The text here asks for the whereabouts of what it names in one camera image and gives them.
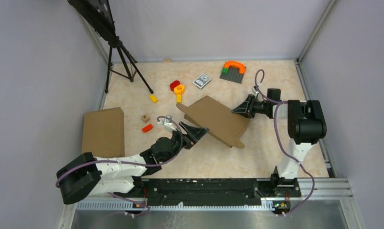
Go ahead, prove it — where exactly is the wooden letter cube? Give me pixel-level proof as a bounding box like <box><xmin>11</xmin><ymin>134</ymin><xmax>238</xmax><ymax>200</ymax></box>
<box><xmin>141</xmin><ymin>115</ymin><xmax>150</xmax><ymax>123</ymax></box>

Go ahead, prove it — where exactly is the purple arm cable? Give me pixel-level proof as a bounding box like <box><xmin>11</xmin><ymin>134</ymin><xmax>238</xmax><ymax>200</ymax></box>
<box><xmin>254</xmin><ymin>69</ymin><xmax>316</xmax><ymax>216</ymax></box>
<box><xmin>55</xmin><ymin>115</ymin><xmax>184</xmax><ymax>218</ymax></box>

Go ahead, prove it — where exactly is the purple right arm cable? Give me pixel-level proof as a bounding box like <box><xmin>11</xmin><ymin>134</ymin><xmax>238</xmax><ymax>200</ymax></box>
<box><xmin>254</xmin><ymin>69</ymin><xmax>316</xmax><ymax>216</ymax></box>

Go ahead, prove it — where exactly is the red oval plastic block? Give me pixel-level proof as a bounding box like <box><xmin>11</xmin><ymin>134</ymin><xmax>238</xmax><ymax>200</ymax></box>
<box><xmin>170</xmin><ymin>80</ymin><xmax>181</xmax><ymax>91</ymax></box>

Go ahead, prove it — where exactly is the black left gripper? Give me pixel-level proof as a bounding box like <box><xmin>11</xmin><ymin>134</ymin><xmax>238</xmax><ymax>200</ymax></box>
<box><xmin>162</xmin><ymin>122</ymin><xmax>209</xmax><ymax>164</ymax></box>

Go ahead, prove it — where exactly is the blue playing card box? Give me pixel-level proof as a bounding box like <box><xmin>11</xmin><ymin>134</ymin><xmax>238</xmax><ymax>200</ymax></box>
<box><xmin>192</xmin><ymin>73</ymin><xmax>212</xmax><ymax>90</ymax></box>

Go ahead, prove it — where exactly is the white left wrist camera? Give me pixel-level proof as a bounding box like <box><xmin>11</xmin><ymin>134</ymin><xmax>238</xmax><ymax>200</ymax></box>
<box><xmin>157</xmin><ymin>115</ymin><xmax>179</xmax><ymax>133</ymax></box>

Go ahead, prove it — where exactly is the yellow oval toy block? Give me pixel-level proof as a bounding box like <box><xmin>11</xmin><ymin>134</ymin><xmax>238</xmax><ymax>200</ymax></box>
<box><xmin>173</xmin><ymin>84</ymin><xmax>185</xmax><ymax>103</ymax></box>

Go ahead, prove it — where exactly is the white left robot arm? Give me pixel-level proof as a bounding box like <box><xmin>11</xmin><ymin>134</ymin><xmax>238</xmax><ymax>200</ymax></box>
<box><xmin>55</xmin><ymin>122</ymin><xmax>210</xmax><ymax>205</ymax></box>

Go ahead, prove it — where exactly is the yellow rectangular block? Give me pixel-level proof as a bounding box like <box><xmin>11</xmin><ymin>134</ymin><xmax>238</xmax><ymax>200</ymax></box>
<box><xmin>149</xmin><ymin>94</ymin><xmax>158</xmax><ymax>103</ymax></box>

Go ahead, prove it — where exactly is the orange rectangular block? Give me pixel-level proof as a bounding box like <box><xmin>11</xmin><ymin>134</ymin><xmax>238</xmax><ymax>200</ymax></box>
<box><xmin>142</xmin><ymin>124</ymin><xmax>153</xmax><ymax>133</ymax></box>

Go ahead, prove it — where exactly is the small folded cardboard box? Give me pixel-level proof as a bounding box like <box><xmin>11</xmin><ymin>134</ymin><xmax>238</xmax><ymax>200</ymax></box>
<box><xmin>81</xmin><ymin>107</ymin><xmax>125</xmax><ymax>158</ymax></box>

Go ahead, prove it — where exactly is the grey lego base plate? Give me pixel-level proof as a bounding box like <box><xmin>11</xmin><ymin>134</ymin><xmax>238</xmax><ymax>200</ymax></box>
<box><xmin>220</xmin><ymin>67</ymin><xmax>244</xmax><ymax>84</ymax></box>

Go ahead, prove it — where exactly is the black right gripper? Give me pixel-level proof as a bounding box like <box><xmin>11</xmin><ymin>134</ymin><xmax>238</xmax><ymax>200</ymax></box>
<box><xmin>233</xmin><ymin>95</ymin><xmax>270</xmax><ymax>119</ymax></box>

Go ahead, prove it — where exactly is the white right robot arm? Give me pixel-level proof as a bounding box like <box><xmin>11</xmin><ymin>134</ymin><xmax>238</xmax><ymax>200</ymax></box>
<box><xmin>232</xmin><ymin>88</ymin><xmax>327</xmax><ymax>197</ymax></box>

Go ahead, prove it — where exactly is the large cardboard box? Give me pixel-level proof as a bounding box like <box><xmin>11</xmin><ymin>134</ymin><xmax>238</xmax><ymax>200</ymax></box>
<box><xmin>176</xmin><ymin>96</ymin><xmax>250</xmax><ymax>149</ymax></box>

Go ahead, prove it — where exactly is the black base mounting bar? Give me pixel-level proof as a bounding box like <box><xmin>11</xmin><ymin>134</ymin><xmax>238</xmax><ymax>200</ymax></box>
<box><xmin>115</xmin><ymin>178</ymin><xmax>301</xmax><ymax>207</ymax></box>

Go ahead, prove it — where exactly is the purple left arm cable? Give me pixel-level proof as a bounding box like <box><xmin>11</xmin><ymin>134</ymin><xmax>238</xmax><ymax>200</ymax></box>
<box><xmin>55</xmin><ymin>115</ymin><xmax>184</xmax><ymax>218</ymax></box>

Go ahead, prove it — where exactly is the green small toy brick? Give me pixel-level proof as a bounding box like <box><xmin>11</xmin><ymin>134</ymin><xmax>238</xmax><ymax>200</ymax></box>
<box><xmin>222</xmin><ymin>67</ymin><xmax>229</xmax><ymax>74</ymax></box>

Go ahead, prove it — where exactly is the orange arch toy block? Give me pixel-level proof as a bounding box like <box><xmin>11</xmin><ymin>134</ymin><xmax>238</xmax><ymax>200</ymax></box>
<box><xmin>223</xmin><ymin>61</ymin><xmax>246</xmax><ymax>74</ymax></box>

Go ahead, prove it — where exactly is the black tripod stand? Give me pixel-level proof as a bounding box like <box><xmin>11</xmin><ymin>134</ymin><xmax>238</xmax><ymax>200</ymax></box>
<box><xmin>68</xmin><ymin>0</ymin><xmax>154</xmax><ymax>94</ymax></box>

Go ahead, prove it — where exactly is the aluminium front rail frame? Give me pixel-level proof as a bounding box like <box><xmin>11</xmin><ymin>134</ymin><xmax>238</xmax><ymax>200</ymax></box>
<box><xmin>58</xmin><ymin>178</ymin><xmax>364</xmax><ymax>229</ymax></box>

